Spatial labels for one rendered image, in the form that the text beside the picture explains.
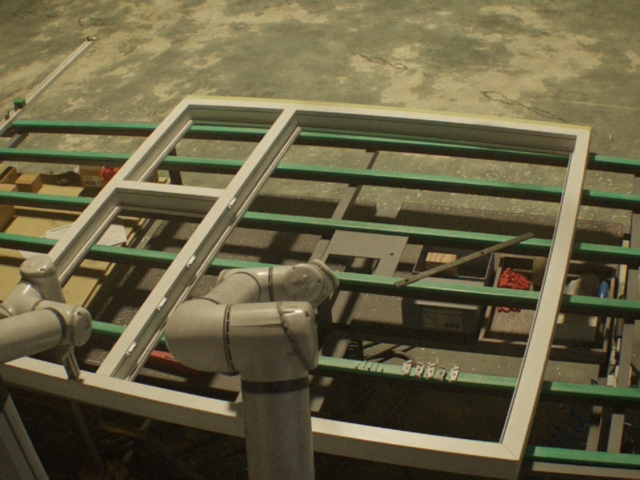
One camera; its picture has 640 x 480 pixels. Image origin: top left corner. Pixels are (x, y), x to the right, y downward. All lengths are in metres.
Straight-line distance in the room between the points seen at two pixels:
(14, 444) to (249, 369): 0.56
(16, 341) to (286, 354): 0.58
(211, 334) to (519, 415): 0.82
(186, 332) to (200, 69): 4.53
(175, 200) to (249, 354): 1.49
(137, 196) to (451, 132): 1.05
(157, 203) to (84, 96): 3.08
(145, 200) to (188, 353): 1.51
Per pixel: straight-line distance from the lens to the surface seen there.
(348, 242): 2.86
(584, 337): 2.82
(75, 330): 2.08
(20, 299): 2.19
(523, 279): 3.06
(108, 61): 6.56
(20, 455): 1.26
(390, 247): 2.82
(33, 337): 1.98
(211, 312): 1.67
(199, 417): 2.31
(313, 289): 2.19
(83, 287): 3.28
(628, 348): 2.53
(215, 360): 1.66
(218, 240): 2.90
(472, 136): 3.26
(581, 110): 5.33
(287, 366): 1.64
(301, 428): 1.67
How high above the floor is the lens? 2.51
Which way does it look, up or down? 35 degrees down
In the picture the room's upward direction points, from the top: 8 degrees counter-clockwise
